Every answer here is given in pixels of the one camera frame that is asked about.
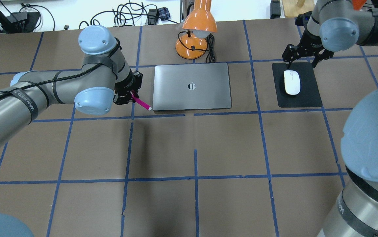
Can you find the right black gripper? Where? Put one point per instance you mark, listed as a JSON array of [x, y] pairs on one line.
[[311, 43]]

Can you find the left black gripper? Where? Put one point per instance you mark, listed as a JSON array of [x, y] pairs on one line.
[[125, 88]]

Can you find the pink marker pen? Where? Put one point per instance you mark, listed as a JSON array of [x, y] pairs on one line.
[[143, 104]]

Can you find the white computer mouse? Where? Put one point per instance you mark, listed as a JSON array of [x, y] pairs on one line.
[[291, 82]]

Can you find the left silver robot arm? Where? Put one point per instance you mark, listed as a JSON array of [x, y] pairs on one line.
[[104, 79]]

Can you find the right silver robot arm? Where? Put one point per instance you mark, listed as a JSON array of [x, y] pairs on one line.
[[335, 25]]

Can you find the black mousepad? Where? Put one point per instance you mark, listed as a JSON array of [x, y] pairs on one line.
[[308, 95]]

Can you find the wooden stand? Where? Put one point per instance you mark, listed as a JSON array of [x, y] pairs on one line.
[[292, 8]]

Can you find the black power adapter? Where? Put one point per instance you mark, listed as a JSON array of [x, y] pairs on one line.
[[275, 9]]

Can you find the silver closed laptop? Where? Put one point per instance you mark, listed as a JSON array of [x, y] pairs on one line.
[[191, 87]]

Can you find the orange desk lamp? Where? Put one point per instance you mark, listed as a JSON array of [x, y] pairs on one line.
[[197, 38]]

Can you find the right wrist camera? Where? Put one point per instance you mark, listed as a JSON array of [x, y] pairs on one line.
[[303, 19]]

